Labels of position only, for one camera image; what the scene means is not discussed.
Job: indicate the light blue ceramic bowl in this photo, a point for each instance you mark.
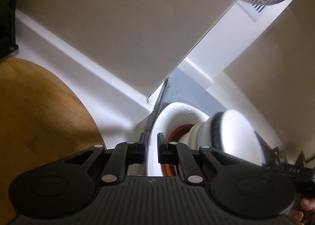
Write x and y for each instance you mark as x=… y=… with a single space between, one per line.
x=204 y=134

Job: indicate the wooden cutting board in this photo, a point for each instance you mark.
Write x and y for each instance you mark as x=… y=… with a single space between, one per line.
x=42 y=120

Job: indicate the white bowl blue pattern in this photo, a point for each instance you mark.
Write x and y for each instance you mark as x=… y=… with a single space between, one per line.
x=232 y=133

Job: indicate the grey wall vent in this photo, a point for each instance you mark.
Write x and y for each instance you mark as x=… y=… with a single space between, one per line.
x=254 y=11

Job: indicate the large white floral plate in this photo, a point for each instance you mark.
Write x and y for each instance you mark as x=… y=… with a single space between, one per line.
x=172 y=116

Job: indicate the black gas stove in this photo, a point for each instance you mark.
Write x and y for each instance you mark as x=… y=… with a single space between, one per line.
x=272 y=155

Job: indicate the person right hand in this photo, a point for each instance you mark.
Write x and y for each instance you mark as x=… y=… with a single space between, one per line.
x=302 y=211

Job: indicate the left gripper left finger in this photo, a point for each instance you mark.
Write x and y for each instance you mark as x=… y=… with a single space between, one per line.
x=121 y=157

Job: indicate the black wire rack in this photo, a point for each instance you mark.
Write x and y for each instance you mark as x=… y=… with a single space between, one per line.
x=7 y=27

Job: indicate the cream bowls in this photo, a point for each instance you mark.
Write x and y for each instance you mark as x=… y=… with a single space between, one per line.
x=191 y=138

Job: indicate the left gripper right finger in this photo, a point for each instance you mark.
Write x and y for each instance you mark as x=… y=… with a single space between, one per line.
x=180 y=155

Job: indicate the grey dish mat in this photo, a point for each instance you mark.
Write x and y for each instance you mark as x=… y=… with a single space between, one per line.
x=179 y=87

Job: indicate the brown round plate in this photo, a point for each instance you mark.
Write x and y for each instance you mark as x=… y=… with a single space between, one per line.
x=167 y=169

